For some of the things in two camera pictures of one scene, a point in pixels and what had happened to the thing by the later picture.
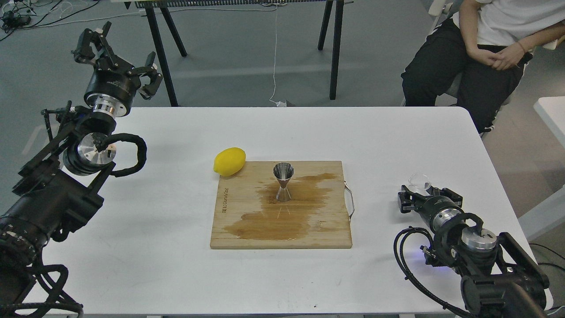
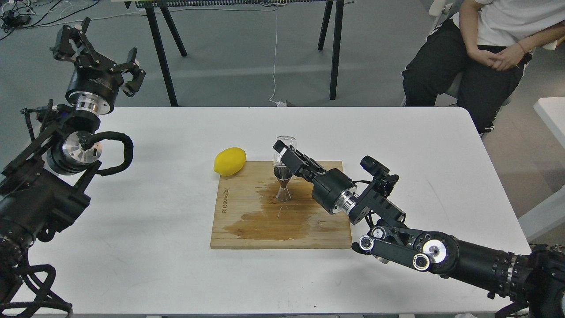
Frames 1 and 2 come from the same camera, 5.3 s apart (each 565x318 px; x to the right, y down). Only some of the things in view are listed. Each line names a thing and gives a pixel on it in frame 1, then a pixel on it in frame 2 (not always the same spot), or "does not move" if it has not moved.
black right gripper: [437, 210] to [332, 189]
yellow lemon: [229, 161] does not move
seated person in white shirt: [485, 47] does not move
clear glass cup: [419, 183] to [288, 140]
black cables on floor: [11, 22] does not move
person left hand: [511, 55] does not move
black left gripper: [114, 81] to [94, 83]
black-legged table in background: [153, 7] does not move
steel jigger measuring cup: [284, 172] does not move
